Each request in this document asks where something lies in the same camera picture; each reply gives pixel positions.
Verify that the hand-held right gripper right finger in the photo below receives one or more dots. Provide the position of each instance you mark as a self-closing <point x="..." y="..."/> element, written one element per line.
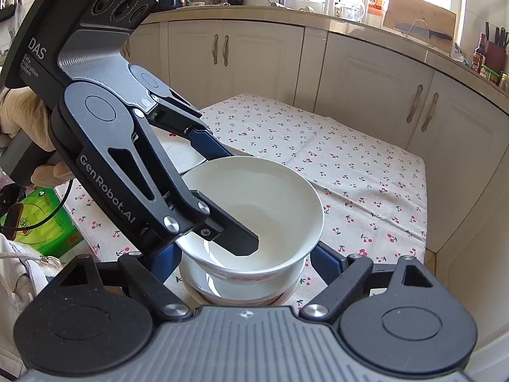
<point x="326" y="262"/>

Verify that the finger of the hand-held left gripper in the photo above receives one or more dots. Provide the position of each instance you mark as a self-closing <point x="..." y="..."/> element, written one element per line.
<point x="210" y="143"/>
<point x="230" y="234"/>

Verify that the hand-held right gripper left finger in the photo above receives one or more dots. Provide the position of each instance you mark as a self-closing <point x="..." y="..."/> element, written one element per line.
<point x="167" y="262"/>

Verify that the person's left hand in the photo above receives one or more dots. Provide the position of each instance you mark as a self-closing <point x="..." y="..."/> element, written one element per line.
<point x="28" y="111"/>

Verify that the cherry-print tablecloth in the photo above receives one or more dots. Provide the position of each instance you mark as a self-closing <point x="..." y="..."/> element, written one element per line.
<point x="338" y="175"/>

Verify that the green plastic packet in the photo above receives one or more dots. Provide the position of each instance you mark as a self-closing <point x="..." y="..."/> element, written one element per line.
<point x="43" y="227"/>

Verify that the beige kitchen countertop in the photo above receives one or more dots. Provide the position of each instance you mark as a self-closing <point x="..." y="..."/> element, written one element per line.
<point x="278" y="12"/>

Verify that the person's white hoodie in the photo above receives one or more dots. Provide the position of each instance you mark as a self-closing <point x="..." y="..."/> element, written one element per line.
<point x="16" y="306"/>

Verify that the glass jug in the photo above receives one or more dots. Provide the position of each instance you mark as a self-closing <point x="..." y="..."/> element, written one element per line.
<point x="352" y="11"/>

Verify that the orange label bottle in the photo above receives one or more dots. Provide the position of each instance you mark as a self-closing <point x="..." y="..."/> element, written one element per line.
<point x="373" y="4"/>

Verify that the black kitchen knife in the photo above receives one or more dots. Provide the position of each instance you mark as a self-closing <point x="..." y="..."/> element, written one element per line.
<point x="423" y="32"/>

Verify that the wooden cutting board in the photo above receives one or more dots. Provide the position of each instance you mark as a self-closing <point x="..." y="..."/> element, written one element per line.
<point x="421" y="10"/>

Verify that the green seasoning tin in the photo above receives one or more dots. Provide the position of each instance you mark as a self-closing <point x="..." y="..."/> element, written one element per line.
<point x="491" y="75"/>

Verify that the dark soy sauce bottle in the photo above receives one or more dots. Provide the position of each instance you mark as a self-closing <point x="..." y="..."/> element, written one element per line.
<point x="479" y="55"/>

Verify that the dark red knife block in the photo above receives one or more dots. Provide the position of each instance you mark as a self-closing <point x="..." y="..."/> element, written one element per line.
<point x="497" y="51"/>

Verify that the black wall shelf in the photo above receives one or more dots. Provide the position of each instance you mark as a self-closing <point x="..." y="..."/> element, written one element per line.
<point x="8" y="10"/>

